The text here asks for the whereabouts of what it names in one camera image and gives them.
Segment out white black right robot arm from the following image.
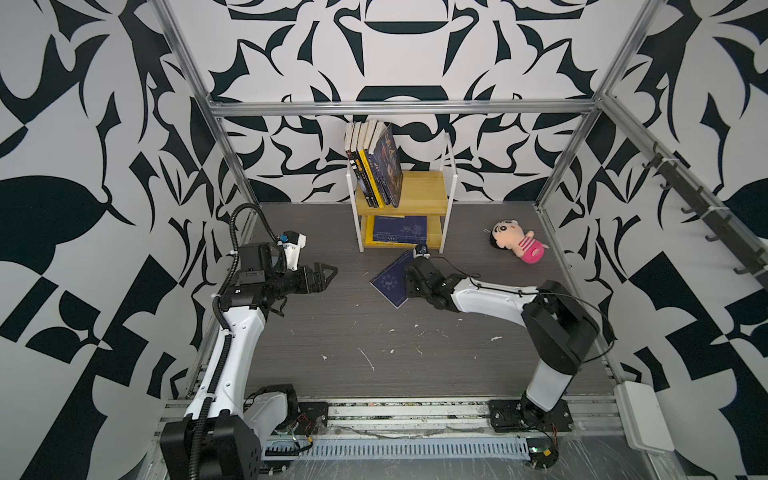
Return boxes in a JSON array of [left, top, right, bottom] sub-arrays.
[[405, 257, 599, 414]]

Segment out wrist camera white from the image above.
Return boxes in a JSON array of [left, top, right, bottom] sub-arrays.
[[278, 231, 307, 271], [413, 244, 430, 258]]

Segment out black deer antler book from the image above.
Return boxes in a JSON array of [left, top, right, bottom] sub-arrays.
[[351, 122, 378, 208]]

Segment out purple old man book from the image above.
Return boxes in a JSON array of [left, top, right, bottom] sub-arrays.
[[376, 121, 403, 208], [363, 120, 391, 206]]

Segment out small blue book yellow label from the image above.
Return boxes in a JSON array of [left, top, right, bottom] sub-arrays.
[[372, 216, 428, 244]]

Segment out yellow cartoon book on shelf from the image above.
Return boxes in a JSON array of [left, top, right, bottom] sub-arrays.
[[362, 216, 442, 248]]

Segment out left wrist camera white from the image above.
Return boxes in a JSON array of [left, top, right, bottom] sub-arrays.
[[278, 231, 307, 271]]

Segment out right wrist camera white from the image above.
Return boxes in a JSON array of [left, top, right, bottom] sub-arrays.
[[413, 244, 430, 258]]

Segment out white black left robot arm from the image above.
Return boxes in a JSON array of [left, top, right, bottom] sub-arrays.
[[160, 225, 338, 479]]

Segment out yellow cartoon book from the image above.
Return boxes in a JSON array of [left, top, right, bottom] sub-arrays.
[[357, 120, 385, 208], [362, 216, 442, 248]]

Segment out black wall hook rail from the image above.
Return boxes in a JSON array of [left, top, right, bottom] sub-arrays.
[[643, 141, 767, 290]]

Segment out black book standing on shelf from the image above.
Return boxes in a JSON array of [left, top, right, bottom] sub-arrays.
[[343, 122, 358, 191]]

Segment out white wooden two-tier shelf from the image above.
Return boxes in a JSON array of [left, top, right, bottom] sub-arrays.
[[346, 133, 458, 253]]

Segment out white power box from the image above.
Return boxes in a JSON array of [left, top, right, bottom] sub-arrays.
[[614, 381, 675, 454]]

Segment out plush doll pink shorts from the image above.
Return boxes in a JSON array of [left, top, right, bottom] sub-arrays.
[[489, 220, 549, 264]]

